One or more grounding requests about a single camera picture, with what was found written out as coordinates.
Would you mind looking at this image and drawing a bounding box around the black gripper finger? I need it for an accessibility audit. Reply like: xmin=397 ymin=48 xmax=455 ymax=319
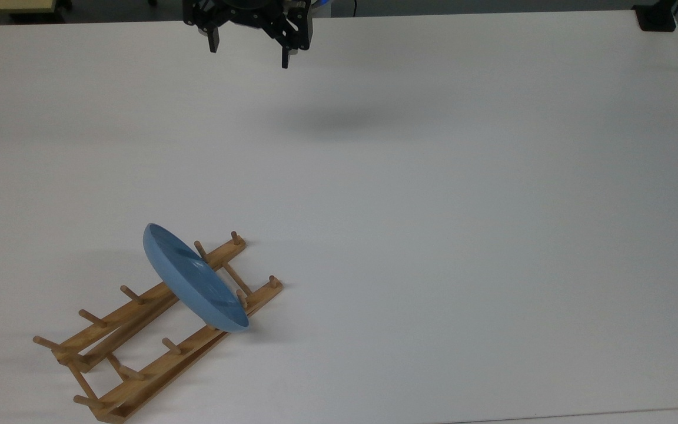
xmin=271 ymin=13 xmax=315 ymax=69
xmin=197 ymin=22 xmax=221 ymax=54

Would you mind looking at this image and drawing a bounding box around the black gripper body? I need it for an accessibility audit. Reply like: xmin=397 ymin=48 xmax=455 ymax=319
xmin=183 ymin=0 xmax=315 ymax=28

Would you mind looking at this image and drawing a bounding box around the blue round plate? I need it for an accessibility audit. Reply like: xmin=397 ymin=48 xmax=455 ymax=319
xmin=142 ymin=223 xmax=250 ymax=332

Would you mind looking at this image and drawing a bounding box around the wooden plate rack with pegs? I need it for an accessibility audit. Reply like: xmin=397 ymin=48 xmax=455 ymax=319
xmin=33 ymin=231 xmax=284 ymax=423

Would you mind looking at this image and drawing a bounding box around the light wooden table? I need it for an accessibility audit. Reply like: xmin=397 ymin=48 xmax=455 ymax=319
xmin=0 ymin=0 xmax=58 ymax=16

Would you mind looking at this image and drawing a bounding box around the black table clamp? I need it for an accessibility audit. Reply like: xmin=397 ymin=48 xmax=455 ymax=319
xmin=633 ymin=0 xmax=678 ymax=32

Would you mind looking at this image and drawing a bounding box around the white side table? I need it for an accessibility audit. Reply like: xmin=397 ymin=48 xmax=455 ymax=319
xmin=451 ymin=406 xmax=678 ymax=424

